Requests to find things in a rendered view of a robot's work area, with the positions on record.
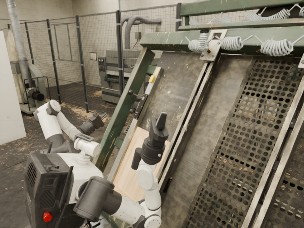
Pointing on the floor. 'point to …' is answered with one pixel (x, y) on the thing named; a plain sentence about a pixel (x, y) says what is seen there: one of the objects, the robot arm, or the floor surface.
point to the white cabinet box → (8, 100)
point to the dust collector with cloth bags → (26, 80)
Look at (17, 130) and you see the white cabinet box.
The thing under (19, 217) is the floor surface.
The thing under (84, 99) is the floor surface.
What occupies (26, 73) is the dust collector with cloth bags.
